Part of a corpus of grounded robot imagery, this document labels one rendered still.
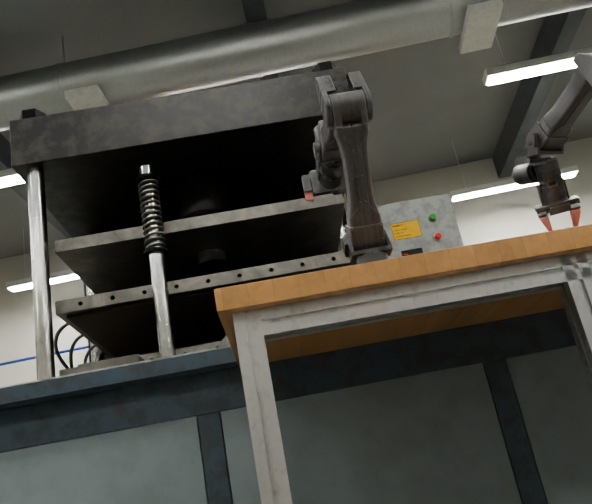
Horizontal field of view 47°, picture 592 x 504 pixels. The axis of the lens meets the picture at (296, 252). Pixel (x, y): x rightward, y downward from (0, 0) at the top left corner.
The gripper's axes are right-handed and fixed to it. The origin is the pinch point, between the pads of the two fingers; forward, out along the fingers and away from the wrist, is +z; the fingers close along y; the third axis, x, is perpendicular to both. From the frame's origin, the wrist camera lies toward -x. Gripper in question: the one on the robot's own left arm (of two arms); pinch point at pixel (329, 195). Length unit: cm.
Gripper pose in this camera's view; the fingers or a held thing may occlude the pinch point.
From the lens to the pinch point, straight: 181.4
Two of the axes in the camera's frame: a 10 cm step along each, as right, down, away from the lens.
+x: 1.8, 9.1, -3.7
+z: 0.0, 3.8, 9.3
